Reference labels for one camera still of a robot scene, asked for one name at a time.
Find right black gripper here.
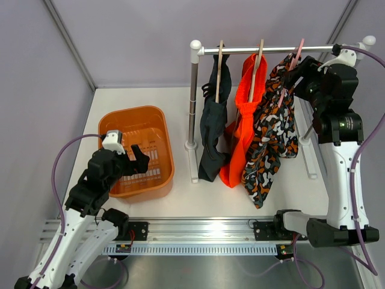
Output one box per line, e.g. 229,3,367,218
283,56,329,113

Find pink plastic hanger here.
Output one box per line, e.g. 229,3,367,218
278,38,304,108

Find beige hanger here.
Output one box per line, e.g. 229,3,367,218
248,39,264,102
215,40,224,104

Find camouflage patterned shorts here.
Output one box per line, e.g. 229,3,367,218
241,53,298,209

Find dark navy shorts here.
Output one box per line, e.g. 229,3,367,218
199,55,232,182

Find orange shorts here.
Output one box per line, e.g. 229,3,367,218
220,54,268,188

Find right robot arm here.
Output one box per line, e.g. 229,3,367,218
272,56,380,247

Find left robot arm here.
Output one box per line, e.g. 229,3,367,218
15,144,150,288

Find orange plastic basket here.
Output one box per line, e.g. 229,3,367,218
98,106,174,204

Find metal clothes rack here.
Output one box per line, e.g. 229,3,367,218
185,36,383,183

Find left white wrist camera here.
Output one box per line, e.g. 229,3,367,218
102,130,126,155

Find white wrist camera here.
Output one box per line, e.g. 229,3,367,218
102,130,126,155
318,44,357,72

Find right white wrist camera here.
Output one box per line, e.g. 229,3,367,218
318,44,357,72

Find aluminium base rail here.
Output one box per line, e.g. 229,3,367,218
101,218,296,258

